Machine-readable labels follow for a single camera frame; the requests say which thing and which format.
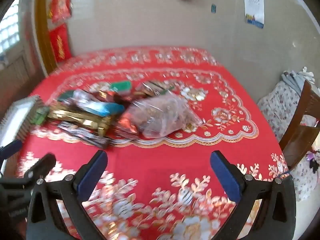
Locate clear plastic snack bag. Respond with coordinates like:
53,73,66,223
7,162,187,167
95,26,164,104
124,93,202,139

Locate gold snack packet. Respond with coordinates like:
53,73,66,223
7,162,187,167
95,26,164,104
48,108,113,137

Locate white wall calendar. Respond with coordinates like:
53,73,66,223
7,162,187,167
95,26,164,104
244,0,265,29

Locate floral fabric cushion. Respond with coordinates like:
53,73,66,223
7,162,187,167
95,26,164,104
258,80,319,202

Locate dark green packet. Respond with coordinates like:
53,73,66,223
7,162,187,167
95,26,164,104
57,90,74,102

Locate bright green snack packet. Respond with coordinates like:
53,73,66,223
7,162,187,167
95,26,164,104
30,106,50,126

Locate green sauce cup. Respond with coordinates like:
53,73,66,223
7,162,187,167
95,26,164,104
110,80,132,95

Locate grey folded clothes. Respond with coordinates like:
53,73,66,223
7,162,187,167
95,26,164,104
281,66,319,96

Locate bright window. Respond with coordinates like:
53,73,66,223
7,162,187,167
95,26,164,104
0,0,20,54

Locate upper red wall banner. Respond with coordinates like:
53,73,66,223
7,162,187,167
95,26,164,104
48,0,72,24

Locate red wall banner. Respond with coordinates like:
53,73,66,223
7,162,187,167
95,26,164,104
49,23,72,63
48,0,72,24

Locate silver foil snack packet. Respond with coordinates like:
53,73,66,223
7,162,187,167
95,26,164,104
136,81,175,96

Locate Nescafe coffee stick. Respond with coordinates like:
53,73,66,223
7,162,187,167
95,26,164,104
57,121,111,150

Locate striped white tray box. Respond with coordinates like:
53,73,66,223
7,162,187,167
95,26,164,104
1,95,43,146

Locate lower red wall banner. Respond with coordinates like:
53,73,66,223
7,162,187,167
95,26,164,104
49,23,72,63

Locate yellow door frame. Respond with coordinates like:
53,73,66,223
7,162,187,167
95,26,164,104
34,0,57,76

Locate red flower snack packet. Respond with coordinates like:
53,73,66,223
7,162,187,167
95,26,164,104
114,112,139,140

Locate red floral tablecloth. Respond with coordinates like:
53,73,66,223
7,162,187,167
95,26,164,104
15,45,291,240

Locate blue snack packet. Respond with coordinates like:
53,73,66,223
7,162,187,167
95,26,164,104
75,99,125,118

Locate red gold-lettered snack packet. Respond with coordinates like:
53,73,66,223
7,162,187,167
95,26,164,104
92,90,121,103

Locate wooden chair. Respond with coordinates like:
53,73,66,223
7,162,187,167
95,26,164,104
279,81,320,170

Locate small teal wall sticker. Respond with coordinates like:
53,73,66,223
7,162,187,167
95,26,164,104
211,4,216,14

